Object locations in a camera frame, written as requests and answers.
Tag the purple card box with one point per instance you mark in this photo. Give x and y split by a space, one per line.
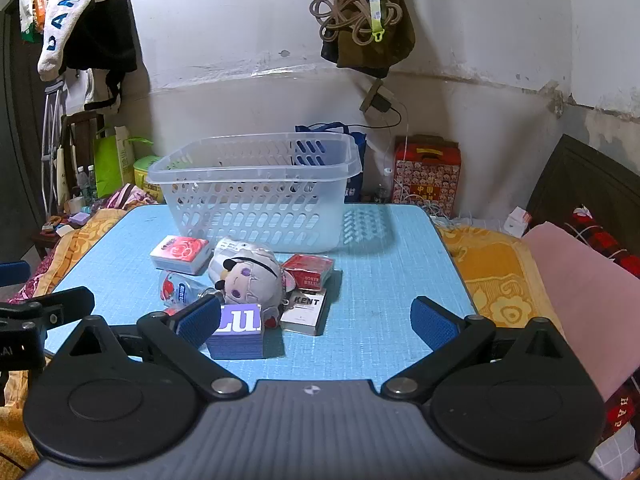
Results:
235 340

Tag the green paper bag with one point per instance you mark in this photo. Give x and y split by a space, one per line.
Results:
106 165

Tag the red lettered cloth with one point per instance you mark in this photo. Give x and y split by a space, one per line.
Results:
617 415

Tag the white hanging garment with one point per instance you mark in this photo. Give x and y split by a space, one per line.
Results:
80 90

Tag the red plaid cloth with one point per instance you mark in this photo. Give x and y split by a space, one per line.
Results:
600 240

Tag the dark wooden headboard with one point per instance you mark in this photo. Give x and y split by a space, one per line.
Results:
580 175

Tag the clear plastic bottle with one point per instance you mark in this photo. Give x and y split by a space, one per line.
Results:
91 182
80 180

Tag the orange patterned quilt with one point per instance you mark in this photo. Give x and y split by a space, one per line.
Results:
80 245

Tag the wooden chair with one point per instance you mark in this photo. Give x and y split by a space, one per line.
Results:
85 127

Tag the metal crutch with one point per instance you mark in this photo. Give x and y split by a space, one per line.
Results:
50 125

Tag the dark door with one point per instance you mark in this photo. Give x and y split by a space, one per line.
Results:
20 135

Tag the red gift box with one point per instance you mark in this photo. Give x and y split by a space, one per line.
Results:
425 180

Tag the pink tissue pack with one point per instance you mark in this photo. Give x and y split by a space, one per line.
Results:
180 252

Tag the yellow floral bedsheet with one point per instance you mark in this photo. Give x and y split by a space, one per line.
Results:
500 270

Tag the red cigarette pack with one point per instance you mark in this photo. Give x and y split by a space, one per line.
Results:
310 270

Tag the black hanging garment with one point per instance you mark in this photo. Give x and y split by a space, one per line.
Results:
105 35

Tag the small white box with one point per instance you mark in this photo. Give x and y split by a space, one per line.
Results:
517 220

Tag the white cigarette box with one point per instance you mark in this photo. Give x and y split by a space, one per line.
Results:
305 312

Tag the olive hanging bag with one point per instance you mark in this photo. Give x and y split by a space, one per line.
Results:
380 45

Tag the white orange printed bag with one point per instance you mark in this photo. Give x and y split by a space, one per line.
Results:
35 10

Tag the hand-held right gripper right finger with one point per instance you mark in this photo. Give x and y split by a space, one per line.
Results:
435 327

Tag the white-haired plush doll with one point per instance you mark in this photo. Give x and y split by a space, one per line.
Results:
245 277

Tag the pink striped cloth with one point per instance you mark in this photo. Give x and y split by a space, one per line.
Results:
125 197

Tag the blue shopping bag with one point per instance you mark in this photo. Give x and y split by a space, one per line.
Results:
358 160

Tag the small purple box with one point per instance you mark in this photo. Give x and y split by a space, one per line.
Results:
80 218

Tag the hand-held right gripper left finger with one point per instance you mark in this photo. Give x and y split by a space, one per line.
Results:
200 322

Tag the clear plastic basket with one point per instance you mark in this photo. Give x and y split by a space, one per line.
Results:
250 210

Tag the green lidded container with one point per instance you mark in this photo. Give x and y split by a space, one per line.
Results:
145 170

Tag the black power adapter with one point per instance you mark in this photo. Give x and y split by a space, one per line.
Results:
383 102

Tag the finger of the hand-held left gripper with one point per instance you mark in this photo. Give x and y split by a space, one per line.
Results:
65 302
14 273

